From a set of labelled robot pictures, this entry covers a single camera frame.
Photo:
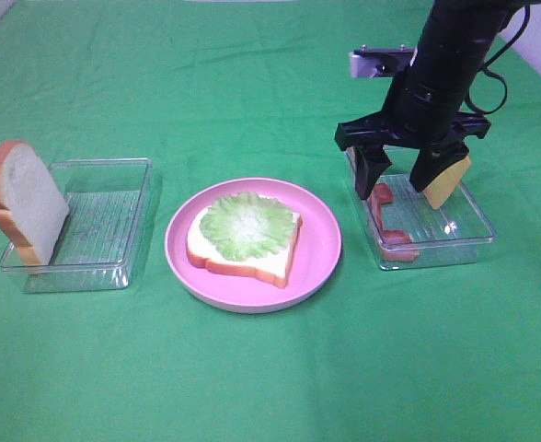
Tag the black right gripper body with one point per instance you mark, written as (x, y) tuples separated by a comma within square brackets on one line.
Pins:
[(413, 115)]

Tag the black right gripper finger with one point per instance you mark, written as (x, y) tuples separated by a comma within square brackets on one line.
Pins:
[(432, 161), (370, 162)]

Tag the yellow cheese slice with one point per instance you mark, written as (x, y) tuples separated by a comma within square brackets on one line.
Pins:
[(440, 189)]

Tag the green lettuce leaf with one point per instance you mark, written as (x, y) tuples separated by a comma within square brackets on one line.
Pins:
[(247, 225)]

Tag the white bread slice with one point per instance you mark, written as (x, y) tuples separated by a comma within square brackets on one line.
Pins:
[(273, 269), (32, 209)]

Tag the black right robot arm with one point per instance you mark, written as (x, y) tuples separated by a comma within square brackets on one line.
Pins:
[(455, 40)]

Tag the clear right plastic container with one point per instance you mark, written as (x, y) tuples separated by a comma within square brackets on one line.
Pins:
[(456, 233)]

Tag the clear plastic container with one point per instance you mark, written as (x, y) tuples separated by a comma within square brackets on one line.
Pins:
[(100, 243), (456, 233)]

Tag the pink round plate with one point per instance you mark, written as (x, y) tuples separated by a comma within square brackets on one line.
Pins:
[(316, 254)]

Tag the green tablecloth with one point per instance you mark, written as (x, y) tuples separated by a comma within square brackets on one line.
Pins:
[(215, 91)]

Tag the clear left plastic container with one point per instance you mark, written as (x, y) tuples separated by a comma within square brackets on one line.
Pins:
[(100, 243)]

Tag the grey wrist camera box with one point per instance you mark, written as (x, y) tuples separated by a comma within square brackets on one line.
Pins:
[(380, 62)]

